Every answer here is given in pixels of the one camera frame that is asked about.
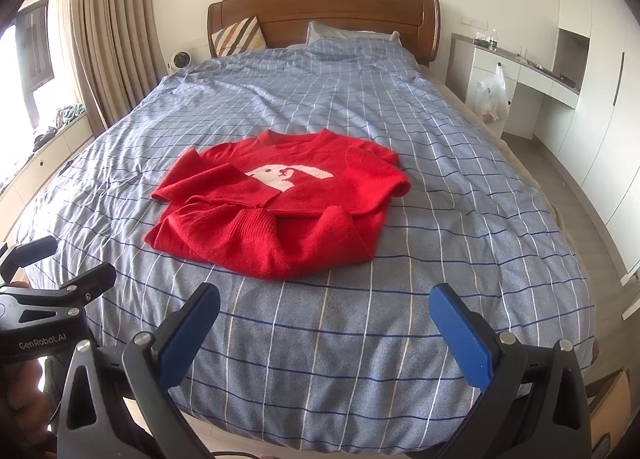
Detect red knit sweater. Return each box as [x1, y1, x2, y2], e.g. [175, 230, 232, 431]
[144, 129, 411, 280]

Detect person's left hand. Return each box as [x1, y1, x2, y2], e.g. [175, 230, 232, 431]
[1, 359, 58, 458]

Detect white window bench cabinet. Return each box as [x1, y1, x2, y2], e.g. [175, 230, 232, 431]
[1, 115, 94, 241]

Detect cardboard box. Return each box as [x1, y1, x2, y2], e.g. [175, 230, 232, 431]
[586, 369, 631, 458]

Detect grey plaid duvet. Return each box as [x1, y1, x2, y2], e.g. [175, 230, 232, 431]
[15, 39, 596, 455]

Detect small white fan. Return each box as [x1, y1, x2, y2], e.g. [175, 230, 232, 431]
[169, 51, 192, 71]

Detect beige curtain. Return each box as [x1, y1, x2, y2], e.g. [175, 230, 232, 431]
[70, 0, 167, 135]

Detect striped brown cushion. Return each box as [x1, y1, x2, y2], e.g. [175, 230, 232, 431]
[210, 16, 267, 57]

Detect white plastic bag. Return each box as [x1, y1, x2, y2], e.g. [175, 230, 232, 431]
[473, 62, 510, 124]

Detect brown wooden headboard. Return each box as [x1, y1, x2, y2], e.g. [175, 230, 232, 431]
[207, 0, 442, 66]

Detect grey pillow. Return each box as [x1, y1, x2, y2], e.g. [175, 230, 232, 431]
[306, 20, 401, 45]

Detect white built-in desk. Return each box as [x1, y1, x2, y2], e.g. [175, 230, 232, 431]
[446, 34, 579, 150]

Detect white wardrobe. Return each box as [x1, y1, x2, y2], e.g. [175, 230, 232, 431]
[535, 0, 639, 283]

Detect green bottle on desk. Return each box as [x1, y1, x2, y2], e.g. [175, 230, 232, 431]
[490, 29, 499, 51]

